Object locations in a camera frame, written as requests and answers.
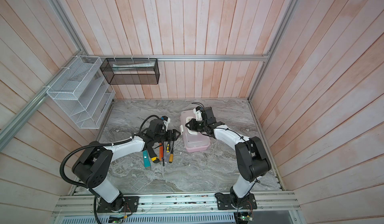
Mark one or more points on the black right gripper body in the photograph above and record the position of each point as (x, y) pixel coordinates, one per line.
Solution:
(199, 125)

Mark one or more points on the black mesh wall basket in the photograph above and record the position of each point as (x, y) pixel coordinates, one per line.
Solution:
(131, 71)

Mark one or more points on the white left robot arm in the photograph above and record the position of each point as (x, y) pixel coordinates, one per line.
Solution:
(93, 165)

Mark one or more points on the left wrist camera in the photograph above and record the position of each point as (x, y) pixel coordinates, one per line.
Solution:
(166, 120)

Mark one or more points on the orange handled screwdriver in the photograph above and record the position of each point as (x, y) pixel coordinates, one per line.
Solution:
(171, 151)

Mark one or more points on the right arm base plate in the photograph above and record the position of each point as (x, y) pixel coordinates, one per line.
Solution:
(232, 202)

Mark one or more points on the white wire mesh shelf rack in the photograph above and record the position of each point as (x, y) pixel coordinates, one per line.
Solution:
(82, 96)

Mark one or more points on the pink tool box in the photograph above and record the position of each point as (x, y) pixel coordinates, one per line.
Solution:
(193, 141)

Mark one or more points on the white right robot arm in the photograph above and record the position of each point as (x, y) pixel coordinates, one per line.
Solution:
(252, 158)

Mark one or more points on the aluminium mounting rail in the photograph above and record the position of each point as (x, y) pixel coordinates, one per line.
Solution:
(180, 203)

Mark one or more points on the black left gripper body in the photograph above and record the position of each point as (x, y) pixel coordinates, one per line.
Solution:
(165, 136)

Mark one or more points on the yellow black utility knife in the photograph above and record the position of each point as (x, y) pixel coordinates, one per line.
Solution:
(155, 159)

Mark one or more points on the teal utility knife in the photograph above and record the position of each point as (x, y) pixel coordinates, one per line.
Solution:
(146, 160)

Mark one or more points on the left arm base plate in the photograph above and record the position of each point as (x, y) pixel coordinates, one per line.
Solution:
(128, 204)

